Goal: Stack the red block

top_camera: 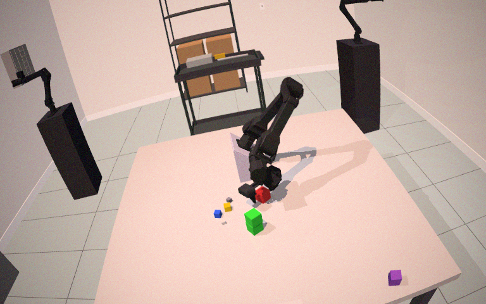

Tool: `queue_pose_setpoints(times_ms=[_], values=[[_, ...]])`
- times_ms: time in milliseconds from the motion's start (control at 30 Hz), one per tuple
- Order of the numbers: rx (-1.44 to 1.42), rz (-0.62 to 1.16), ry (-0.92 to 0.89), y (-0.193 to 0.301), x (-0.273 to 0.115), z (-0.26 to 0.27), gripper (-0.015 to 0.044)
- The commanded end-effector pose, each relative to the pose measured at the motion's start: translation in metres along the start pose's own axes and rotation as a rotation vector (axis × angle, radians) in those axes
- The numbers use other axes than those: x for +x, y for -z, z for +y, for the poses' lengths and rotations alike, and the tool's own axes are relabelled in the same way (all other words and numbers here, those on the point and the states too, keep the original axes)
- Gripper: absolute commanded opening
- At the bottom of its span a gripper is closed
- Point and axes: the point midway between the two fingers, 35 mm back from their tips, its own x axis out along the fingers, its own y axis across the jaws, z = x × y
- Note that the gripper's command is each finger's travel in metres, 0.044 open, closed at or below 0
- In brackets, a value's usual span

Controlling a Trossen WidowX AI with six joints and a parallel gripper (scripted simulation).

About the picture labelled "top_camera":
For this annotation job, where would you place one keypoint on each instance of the purple cube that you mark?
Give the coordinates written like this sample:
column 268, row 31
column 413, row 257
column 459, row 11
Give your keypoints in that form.
column 394, row 277

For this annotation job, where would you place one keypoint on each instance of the green block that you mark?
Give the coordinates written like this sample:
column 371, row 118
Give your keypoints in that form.
column 256, row 229
column 253, row 217

